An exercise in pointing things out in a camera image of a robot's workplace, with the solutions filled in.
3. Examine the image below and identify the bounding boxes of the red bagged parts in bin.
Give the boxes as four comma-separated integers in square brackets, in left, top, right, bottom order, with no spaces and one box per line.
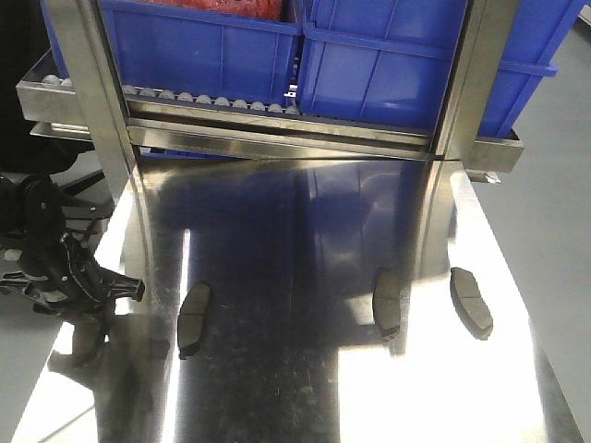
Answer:
[171,0,283,22]

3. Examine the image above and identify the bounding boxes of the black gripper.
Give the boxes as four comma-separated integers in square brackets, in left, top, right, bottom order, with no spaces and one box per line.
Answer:
[1,175,145,315]

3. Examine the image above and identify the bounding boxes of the left blue plastic bin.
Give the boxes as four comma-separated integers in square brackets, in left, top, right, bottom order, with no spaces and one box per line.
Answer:
[40,0,305,109]

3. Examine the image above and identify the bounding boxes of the blue plastic bin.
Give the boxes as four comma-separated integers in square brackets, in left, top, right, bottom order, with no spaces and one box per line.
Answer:
[297,1,584,138]
[40,0,305,109]

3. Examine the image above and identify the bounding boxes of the grey brake pad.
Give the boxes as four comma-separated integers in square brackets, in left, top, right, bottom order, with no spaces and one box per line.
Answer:
[450,267,494,341]
[176,281,213,360]
[372,269,402,340]

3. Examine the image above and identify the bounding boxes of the right blue plastic bin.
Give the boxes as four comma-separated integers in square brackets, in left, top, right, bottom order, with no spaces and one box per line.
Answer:
[297,1,584,138]

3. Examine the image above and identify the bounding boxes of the stainless steel roller rack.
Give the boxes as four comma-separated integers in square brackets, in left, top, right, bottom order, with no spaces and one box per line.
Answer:
[16,0,525,175]

